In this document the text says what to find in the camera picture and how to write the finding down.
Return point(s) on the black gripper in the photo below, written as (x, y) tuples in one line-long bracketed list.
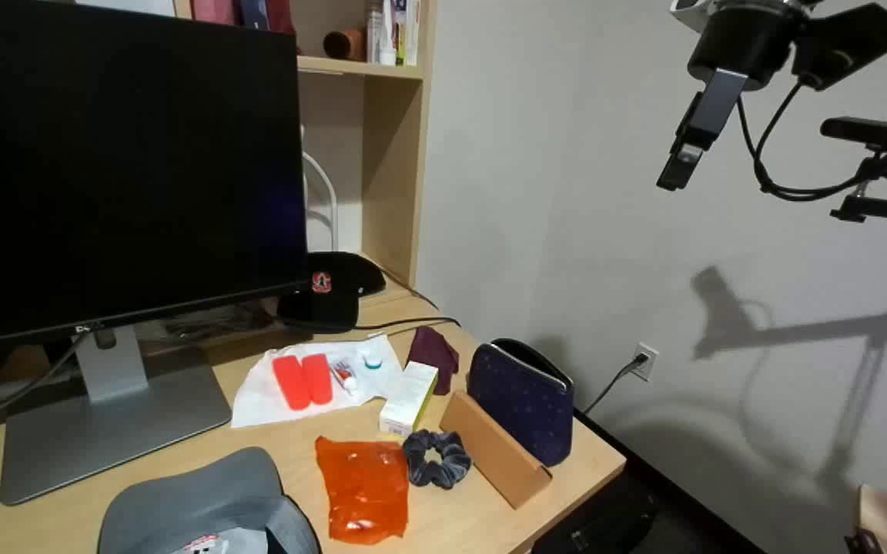
[(739, 36)]

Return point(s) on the blue dotted purse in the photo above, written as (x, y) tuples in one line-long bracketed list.
[(521, 403)]

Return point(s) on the maroon round object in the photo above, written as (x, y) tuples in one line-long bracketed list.
[(433, 351)]

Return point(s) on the white box with yellow edge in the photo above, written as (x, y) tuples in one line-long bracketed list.
[(407, 401)]

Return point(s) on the light wooden shelf unit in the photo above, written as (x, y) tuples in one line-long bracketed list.
[(387, 156)]

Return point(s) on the brown roll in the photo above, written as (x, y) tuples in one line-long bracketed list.
[(342, 44)]

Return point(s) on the brown wooden block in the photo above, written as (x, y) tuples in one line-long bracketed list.
[(495, 451)]

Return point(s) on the black cap with red badge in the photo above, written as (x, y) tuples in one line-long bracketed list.
[(336, 292)]

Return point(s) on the dark blue scrunchie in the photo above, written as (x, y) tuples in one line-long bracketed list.
[(417, 451)]

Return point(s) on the small white red tube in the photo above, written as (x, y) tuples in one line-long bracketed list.
[(342, 373)]

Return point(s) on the red plastic case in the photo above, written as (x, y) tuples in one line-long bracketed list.
[(302, 378)]

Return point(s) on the orange plastic bag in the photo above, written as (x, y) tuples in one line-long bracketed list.
[(361, 487)]

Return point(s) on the white paper towel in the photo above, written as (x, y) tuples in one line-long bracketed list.
[(260, 394)]

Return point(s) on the black computer monitor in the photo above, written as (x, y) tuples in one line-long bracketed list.
[(123, 156)]

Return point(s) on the grey cap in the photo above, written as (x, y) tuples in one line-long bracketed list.
[(187, 501)]

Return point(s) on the silver monitor stand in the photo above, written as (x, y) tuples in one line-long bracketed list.
[(105, 419)]

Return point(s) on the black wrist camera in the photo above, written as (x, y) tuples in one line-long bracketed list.
[(847, 41)]

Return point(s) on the black exterior camera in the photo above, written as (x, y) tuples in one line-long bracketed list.
[(877, 134)]

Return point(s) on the black camera stand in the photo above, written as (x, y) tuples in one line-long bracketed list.
[(880, 208)]

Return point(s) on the white wall outlet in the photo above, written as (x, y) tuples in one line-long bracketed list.
[(648, 357)]

